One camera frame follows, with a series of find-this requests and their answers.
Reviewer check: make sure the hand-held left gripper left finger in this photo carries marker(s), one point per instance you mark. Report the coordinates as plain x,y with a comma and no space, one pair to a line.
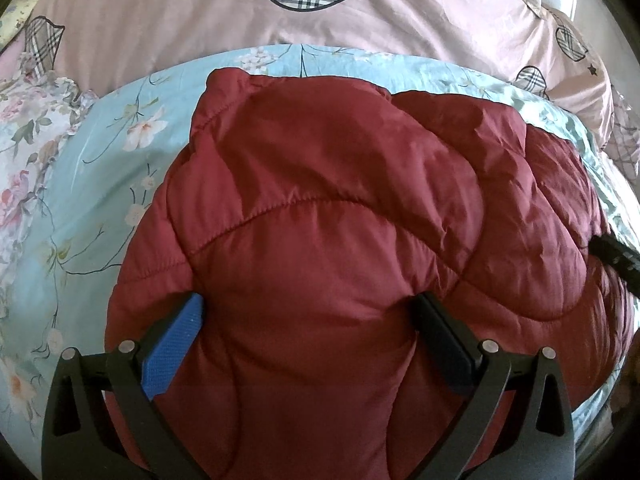
172,350

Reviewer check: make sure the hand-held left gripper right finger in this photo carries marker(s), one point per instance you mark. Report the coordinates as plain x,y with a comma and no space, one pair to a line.
450,355

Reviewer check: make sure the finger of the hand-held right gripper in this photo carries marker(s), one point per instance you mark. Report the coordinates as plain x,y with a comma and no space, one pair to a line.
617,257

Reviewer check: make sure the red quilted puffer jacket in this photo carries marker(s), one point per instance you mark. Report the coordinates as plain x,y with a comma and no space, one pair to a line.
325,200

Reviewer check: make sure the light blue floral bed sheet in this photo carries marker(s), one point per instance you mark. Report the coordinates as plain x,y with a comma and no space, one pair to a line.
95,200

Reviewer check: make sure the white pink floral fabric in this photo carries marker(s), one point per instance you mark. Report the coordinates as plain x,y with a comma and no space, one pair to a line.
30,125

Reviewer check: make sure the pink duvet with plaid hearts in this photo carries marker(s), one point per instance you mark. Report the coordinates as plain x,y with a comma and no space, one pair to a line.
200,10

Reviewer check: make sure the yellow floral cloth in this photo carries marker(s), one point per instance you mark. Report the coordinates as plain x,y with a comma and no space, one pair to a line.
14,15

